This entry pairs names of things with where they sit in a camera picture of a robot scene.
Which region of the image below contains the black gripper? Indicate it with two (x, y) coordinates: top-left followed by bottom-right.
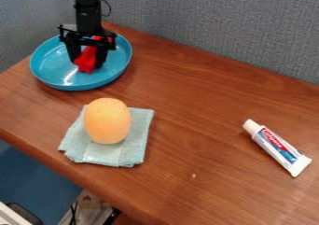
(57, 24), (117, 68)

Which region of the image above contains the red rectangular block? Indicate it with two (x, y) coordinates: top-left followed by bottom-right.
(73, 36), (115, 74)

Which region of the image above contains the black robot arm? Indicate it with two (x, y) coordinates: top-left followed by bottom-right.
(58, 0), (117, 74)

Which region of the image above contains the blue plastic plate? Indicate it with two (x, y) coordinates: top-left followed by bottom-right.
(29, 35), (132, 91)

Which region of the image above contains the orange egg-shaped object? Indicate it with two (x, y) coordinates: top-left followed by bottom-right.
(84, 98), (131, 144)

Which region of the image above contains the beige object under table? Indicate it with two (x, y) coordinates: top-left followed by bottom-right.
(57, 190), (112, 225)

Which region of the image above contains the light blue folded cloth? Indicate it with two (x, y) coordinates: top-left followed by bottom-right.
(58, 107), (155, 167)

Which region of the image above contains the white toothpaste tube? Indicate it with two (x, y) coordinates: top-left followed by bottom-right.
(243, 119), (311, 177)

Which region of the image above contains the black cable under table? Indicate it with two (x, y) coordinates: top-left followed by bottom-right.
(68, 202), (80, 225)

